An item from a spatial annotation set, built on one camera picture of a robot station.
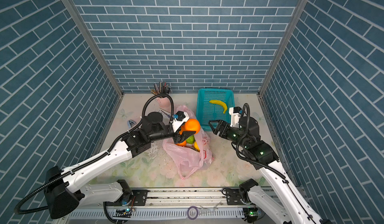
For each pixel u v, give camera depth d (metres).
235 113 0.62
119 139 0.52
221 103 1.12
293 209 0.39
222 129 0.58
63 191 0.38
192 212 0.70
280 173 0.42
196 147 0.86
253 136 0.48
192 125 0.66
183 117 0.58
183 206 0.72
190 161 0.75
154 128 0.54
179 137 0.60
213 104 1.15
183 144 0.91
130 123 1.00
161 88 1.06
